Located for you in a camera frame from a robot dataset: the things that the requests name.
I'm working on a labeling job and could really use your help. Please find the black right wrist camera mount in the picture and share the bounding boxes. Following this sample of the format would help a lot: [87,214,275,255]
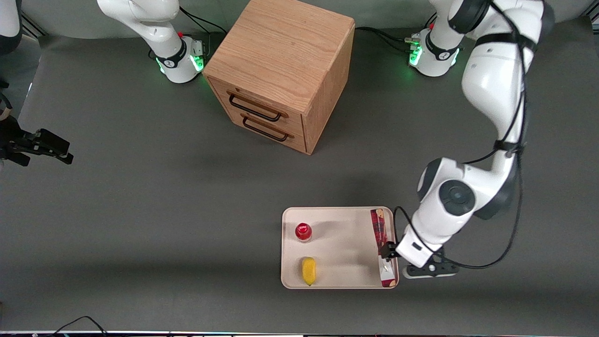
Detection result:
[0,107,36,167]

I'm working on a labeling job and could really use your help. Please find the black base cables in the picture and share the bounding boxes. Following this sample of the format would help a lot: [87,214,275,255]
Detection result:
[179,6,228,37]
[355,26,418,55]

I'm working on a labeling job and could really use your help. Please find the black left base cables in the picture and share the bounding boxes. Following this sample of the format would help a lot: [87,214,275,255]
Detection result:
[355,26,418,55]

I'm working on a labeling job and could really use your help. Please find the aluminium frame rail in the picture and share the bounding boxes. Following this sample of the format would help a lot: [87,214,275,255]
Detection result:
[21,10,48,39]

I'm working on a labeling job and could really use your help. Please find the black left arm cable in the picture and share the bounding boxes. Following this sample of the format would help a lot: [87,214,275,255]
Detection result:
[392,0,529,271]

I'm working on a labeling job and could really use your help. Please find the oak wooden drawer cabinet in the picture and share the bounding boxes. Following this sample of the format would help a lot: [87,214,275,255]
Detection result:
[202,0,356,156]

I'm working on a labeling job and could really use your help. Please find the cream rectangular tray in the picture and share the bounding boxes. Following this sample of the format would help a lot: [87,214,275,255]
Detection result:
[281,206,400,290]

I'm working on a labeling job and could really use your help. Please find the thin black table edge cable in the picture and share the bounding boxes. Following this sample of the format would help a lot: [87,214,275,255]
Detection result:
[46,315,109,337]

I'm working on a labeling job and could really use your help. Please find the dark metal drawer handle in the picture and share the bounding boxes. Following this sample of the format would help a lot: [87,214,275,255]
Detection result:
[227,92,283,123]
[241,116,290,143]

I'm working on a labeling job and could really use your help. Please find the black right base cables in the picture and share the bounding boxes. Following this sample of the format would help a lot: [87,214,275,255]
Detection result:
[179,6,228,37]

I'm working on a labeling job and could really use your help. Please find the wooden drawer front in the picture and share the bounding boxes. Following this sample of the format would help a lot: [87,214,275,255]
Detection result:
[207,77,306,137]
[220,109,307,155]

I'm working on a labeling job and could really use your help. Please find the yellow toy banana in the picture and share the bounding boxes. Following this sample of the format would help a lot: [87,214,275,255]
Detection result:
[301,256,317,287]

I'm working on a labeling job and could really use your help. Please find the red cookie box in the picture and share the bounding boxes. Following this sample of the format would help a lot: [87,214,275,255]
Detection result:
[370,208,399,288]

